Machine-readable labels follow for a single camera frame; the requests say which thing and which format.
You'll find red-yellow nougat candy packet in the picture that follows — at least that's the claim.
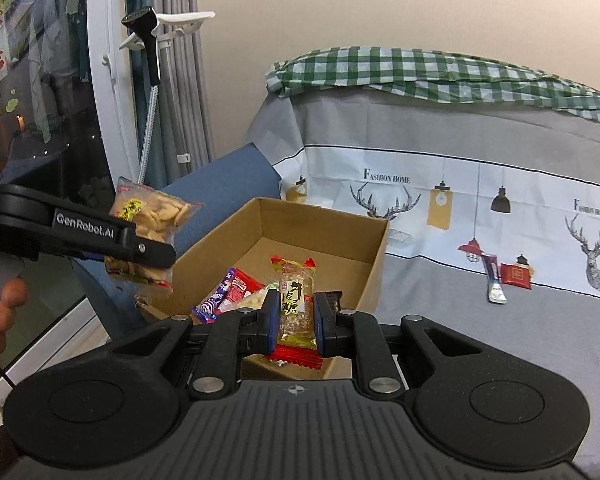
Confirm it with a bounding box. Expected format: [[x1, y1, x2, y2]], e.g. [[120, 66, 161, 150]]
[[270, 256, 323, 370]]

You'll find purple snack bar packet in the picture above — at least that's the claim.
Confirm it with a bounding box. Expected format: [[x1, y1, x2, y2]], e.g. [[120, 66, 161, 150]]
[[190, 268, 236, 324]]

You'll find brown cardboard box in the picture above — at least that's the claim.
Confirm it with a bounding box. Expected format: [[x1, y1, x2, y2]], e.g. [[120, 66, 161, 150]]
[[138, 196, 391, 380]]

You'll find clear bag of crackers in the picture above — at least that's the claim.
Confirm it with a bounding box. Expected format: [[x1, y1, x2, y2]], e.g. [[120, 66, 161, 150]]
[[105, 177, 204, 295]]

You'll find purple silver wrapper packet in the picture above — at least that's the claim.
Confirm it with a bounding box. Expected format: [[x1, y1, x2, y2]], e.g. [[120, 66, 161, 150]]
[[481, 252, 507, 304]]

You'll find red square snack packet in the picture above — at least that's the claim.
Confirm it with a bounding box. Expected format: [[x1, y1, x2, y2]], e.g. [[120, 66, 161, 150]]
[[500, 263, 532, 289]]

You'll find dark brown chocolate bar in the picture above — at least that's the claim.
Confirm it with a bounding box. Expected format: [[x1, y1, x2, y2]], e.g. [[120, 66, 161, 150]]
[[325, 290, 343, 312]]

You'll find pale cracker pack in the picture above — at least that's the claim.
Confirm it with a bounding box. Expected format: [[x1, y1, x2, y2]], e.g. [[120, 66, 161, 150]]
[[222, 283, 279, 312]]

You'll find red wafer bar packet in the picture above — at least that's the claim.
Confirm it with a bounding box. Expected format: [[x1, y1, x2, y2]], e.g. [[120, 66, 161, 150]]
[[214, 268, 264, 314]]

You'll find grey curtain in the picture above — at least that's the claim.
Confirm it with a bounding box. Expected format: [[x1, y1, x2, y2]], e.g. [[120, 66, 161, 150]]
[[125, 0, 215, 188]]

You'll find green checkered cloth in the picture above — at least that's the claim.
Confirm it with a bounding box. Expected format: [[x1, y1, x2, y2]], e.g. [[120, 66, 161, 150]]
[[265, 47, 600, 124]]

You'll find white door frame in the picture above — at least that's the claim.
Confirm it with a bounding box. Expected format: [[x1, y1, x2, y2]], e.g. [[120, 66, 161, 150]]
[[86, 0, 140, 181]]

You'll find garment steamer with hose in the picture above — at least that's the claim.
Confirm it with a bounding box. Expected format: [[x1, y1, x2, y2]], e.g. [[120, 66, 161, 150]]
[[116, 5, 218, 183]]

